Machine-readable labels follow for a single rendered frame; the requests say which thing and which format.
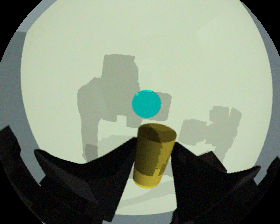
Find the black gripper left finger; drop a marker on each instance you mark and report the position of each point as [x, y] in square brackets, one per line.
[101, 181]

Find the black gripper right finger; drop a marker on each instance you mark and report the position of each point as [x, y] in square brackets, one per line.
[199, 186]

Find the yellow cylinder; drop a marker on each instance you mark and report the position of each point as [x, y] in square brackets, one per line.
[155, 144]

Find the cyan circle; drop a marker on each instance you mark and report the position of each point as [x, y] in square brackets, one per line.
[146, 103]

